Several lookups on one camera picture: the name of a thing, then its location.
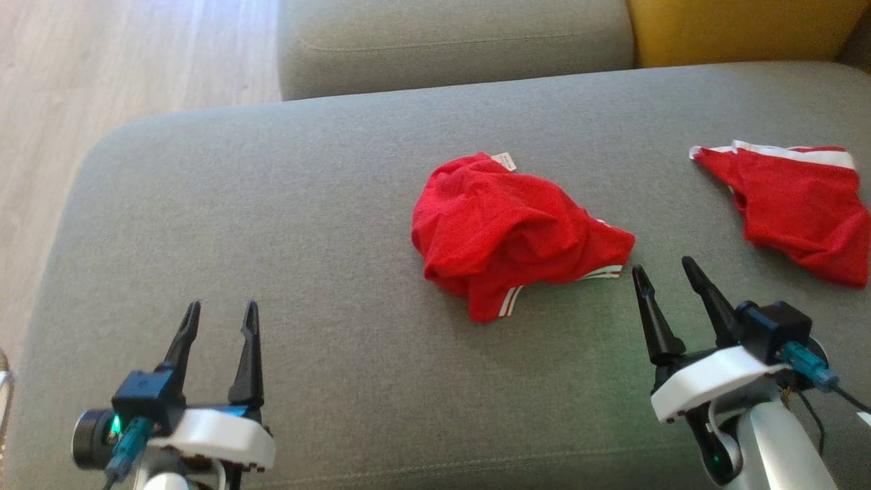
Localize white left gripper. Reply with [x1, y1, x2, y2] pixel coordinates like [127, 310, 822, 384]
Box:
[146, 301, 276, 474]

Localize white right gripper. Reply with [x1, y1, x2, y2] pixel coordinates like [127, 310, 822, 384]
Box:
[631, 256, 790, 424]

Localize red shorts with white trim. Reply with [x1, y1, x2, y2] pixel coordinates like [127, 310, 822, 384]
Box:
[689, 140, 871, 289]

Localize red basketball jersey white sleeves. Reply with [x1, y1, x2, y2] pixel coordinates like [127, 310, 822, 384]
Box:
[410, 151, 637, 324]

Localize large grey sofa ottoman cushion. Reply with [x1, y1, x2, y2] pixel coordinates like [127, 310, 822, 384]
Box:
[5, 61, 871, 490]

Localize large yellow sofa backrest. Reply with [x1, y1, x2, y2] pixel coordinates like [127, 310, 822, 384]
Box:
[626, 0, 871, 69]

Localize left arm black cable teal plug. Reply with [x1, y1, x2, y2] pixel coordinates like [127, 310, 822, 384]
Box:
[101, 416, 154, 490]

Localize arm black cable teal plug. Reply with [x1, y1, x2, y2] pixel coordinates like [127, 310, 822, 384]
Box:
[101, 416, 154, 490]
[781, 342, 871, 458]

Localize right arm black cable teal plug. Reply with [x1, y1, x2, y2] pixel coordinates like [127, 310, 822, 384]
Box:
[781, 342, 871, 458]

